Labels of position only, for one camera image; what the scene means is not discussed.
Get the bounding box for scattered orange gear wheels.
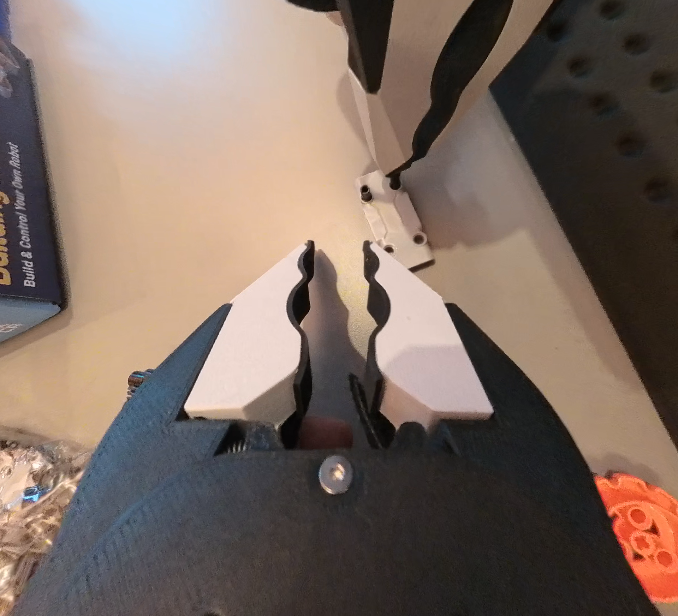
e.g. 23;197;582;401
593;473;678;602

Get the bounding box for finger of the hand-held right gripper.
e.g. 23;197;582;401
347;0;500;169
388;0;611;178

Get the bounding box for grey holed rectangular plate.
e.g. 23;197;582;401
355;170;435;272

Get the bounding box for blue robot kit box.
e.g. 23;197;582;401
0;0;70;345

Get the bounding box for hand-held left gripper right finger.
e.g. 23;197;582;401
363;241;495;422

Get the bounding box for clear bag of grey beams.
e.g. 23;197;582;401
0;423;94;597

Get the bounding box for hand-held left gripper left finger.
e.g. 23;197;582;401
184;240;316;423

